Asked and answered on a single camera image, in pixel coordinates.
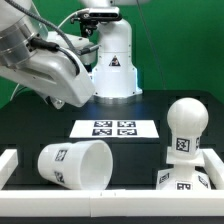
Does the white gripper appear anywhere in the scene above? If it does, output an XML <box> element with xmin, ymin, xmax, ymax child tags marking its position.
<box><xmin>0</xmin><ymin>49</ymin><xmax>95</xmax><ymax>110</ymax></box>

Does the white lamp shade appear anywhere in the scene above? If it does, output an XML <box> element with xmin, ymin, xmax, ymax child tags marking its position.
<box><xmin>37</xmin><ymin>140</ymin><xmax>113</xmax><ymax>190</ymax></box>

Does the white lamp bulb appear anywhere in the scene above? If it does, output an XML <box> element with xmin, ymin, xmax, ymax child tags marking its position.
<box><xmin>167</xmin><ymin>98</ymin><xmax>209</xmax><ymax>158</ymax></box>

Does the white lamp base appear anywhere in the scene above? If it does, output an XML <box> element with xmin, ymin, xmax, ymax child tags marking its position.
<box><xmin>156</xmin><ymin>147</ymin><xmax>211</xmax><ymax>191</ymax></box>

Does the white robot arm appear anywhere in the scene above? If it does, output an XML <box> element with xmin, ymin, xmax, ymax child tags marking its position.
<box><xmin>0</xmin><ymin>0</ymin><xmax>142</xmax><ymax>108</ymax></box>

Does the white marker sheet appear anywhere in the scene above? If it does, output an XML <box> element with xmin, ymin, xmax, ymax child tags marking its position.
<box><xmin>70</xmin><ymin>120</ymin><xmax>159</xmax><ymax>138</ymax></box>

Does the white left fence rail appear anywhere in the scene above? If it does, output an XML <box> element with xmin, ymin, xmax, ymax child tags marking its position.
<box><xmin>0</xmin><ymin>149</ymin><xmax>18</xmax><ymax>190</ymax></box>

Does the white fence rail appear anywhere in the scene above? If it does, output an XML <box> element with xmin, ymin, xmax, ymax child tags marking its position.
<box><xmin>0</xmin><ymin>149</ymin><xmax>18</xmax><ymax>190</ymax></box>
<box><xmin>0</xmin><ymin>190</ymin><xmax>224</xmax><ymax>217</ymax></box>
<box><xmin>202</xmin><ymin>149</ymin><xmax>224</xmax><ymax>190</ymax></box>

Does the black camera stand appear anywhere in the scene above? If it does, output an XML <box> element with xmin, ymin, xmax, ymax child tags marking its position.
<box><xmin>80</xmin><ymin>22</ymin><xmax>99</xmax><ymax>80</ymax></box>

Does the black depth camera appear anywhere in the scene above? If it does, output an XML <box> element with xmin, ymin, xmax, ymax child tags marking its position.
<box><xmin>72</xmin><ymin>7</ymin><xmax>122</xmax><ymax>22</ymax></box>

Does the white camera cable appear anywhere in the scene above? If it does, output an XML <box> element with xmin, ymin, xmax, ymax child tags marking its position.
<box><xmin>56</xmin><ymin>11</ymin><xmax>84</xmax><ymax>31</ymax></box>

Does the white front fence rail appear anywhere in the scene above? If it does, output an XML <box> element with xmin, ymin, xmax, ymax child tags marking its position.
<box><xmin>0</xmin><ymin>190</ymin><xmax>224</xmax><ymax>217</ymax></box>

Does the white right fence rail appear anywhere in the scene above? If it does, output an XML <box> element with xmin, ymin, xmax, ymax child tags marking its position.
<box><xmin>202</xmin><ymin>149</ymin><xmax>224</xmax><ymax>190</ymax></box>

